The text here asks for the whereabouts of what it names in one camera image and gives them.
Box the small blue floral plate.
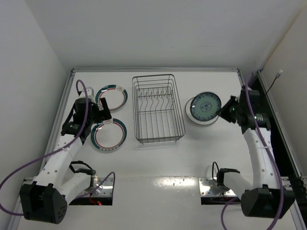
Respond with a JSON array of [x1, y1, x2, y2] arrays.
[[190, 92, 222, 122]]

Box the white plate with blue rim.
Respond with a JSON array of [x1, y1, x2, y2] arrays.
[[185, 97, 219, 127]]

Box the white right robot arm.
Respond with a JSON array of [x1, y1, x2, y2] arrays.
[[217, 90, 295, 219]]

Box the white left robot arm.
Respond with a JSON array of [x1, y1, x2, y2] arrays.
[[19, 96, 112, 224]]

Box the near green red rimmed plate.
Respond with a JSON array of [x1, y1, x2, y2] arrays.
[[91, 118, 128, 153]]

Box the green red rimmed plate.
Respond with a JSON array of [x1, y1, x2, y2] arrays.
[[95, 84, 128, 112], [91, 118, 128, 153]]

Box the far green red rimmed plate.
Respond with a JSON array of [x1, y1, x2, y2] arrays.
[[95, 84, 128, 112]]

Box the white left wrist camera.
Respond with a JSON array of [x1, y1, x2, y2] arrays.
[[86, 87, 94, 97]]

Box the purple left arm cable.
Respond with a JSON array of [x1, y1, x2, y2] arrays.
[[0, 79, 116, 217]]

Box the grey wire dish rack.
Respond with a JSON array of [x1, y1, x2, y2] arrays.
[[132, 74, 186, 145]]

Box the black wall cable with plug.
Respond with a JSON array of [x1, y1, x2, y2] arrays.
[[264, 69, 283, 96]]

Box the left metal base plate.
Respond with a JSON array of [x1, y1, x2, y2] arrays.
[[79, 175, 114, 198]]

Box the metal base plate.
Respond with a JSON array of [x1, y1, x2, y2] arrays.
[[199, 177, 236, 198], [79, 175, 114, 198]]

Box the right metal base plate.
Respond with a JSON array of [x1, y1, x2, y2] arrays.
[[199, 177, 236, 198]]

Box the aluminium table frame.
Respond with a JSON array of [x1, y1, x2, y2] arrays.
[[7, 67, 307, 230]]

